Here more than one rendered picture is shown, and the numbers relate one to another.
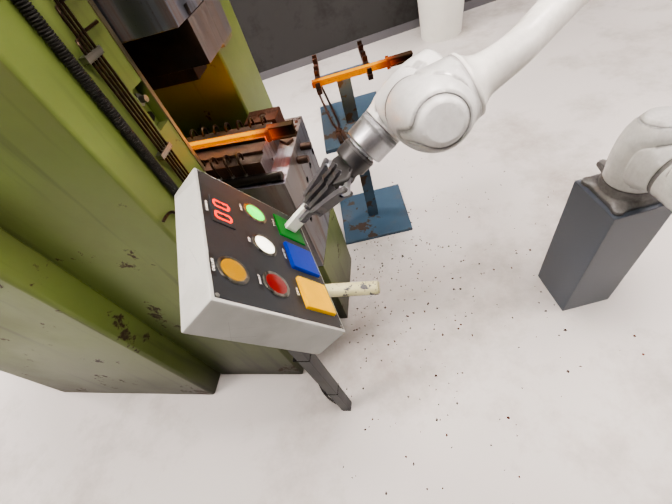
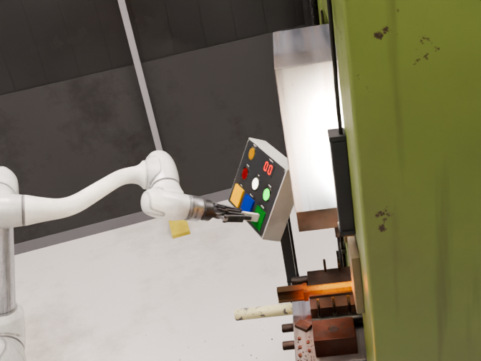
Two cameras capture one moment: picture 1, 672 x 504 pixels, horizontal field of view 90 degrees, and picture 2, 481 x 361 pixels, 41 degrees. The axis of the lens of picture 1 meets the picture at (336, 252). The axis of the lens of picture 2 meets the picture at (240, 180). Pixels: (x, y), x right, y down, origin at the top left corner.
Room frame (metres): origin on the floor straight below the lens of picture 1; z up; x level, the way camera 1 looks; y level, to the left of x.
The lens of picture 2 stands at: (2.50, -0.45, 2.26)
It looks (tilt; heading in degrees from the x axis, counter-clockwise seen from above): 29 degrees down; 166
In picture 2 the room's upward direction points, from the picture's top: 11 degrees counter-clockwise
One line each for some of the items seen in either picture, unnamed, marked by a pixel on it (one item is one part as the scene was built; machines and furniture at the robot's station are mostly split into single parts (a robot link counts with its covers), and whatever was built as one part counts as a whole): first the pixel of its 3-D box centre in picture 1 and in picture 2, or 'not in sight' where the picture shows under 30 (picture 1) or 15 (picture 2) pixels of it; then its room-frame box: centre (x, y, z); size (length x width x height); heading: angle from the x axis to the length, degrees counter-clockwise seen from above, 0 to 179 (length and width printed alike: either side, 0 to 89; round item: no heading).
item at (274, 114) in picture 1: (265, 123); (334, 337); (1.20, 0.07, 0.95); 0.12 x 0.09 x 0.07; 69
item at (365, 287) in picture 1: (313, 291); (290, 309); (0.66, 0.12, 0.62); 0.44 x 0.05 x 0.05; 69
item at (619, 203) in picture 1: (623, 179); not in sight; (0.61, -0.95, 0.63); 0.22 x 0.18 x 0.06; 173
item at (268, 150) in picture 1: (213, 158); (376, 289); (1.09, 0.27, 0.96); 0.42 x 0.20 x 0.09; 69
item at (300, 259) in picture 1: (300, 260); (248, 206); (0.47, 0.08, 1.01); 0.07 x 0.05 x 0.07; 4
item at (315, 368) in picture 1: (310, 362); (293, 290); (0.47, 0.20, 0.54); 0.04 x 0.04 x 1.08; 69
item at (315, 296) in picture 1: (314, 297); (237, 195); (0.37, 0.07, 1.01); 0.07 x 0.05 x 0.07; 4
